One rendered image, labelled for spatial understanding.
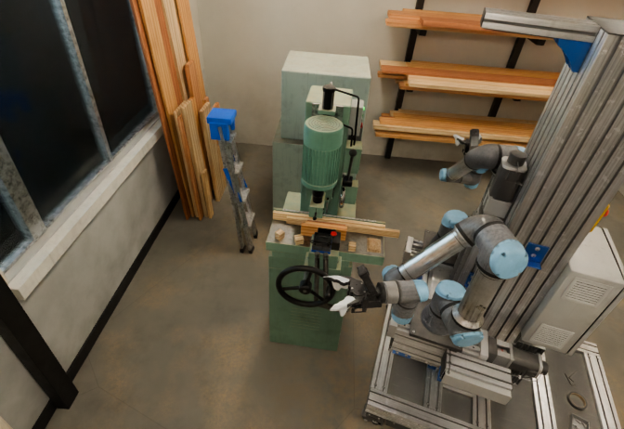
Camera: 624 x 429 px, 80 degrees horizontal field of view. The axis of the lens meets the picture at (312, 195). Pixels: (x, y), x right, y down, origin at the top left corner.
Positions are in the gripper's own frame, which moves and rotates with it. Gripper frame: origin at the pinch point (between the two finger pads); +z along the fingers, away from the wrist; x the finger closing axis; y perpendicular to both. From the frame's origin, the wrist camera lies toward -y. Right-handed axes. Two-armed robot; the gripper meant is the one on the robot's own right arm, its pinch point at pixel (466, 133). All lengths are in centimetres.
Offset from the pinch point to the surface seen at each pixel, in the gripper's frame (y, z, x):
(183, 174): 50, 37, -207
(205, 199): 76, 37, -194
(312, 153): -27, -66, -85
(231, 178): 31, 1, -152
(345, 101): -38, -36, -71
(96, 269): 53, -64, -226
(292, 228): 20, -63, -100
